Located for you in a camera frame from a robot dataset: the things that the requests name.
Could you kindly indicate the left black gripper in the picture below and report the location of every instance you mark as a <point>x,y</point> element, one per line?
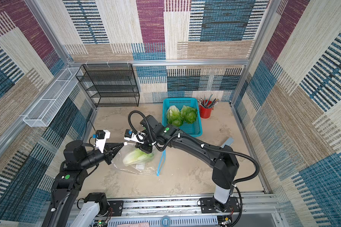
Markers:
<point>109,153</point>

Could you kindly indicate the blue-zip clear bag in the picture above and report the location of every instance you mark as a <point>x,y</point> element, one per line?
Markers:
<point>147,161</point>

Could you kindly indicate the chinese cabbage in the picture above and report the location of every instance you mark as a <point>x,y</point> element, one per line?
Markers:
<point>189,114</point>
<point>174,116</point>

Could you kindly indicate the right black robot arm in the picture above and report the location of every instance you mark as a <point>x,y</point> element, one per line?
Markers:
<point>222,160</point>

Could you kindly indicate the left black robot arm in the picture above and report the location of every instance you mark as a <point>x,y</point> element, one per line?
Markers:
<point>79,157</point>

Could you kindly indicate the teal plastic basket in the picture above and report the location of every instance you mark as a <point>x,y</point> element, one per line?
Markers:
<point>194,129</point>

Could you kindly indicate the red pen cup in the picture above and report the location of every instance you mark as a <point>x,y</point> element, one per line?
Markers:
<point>205,112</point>

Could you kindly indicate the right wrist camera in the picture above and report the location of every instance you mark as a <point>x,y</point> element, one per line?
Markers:
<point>138,137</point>

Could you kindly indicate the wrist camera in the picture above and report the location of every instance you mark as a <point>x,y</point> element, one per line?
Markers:
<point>138,137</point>
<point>101,137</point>

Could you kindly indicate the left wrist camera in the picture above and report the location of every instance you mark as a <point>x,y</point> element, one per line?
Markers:
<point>101,137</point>

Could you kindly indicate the black wire shelf rack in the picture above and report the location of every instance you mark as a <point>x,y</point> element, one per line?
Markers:
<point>109,84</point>

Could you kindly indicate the white wire mesh tray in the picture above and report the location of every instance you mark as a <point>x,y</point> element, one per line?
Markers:
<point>47,107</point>

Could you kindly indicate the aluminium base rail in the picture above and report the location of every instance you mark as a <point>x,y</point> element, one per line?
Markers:
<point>245,210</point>

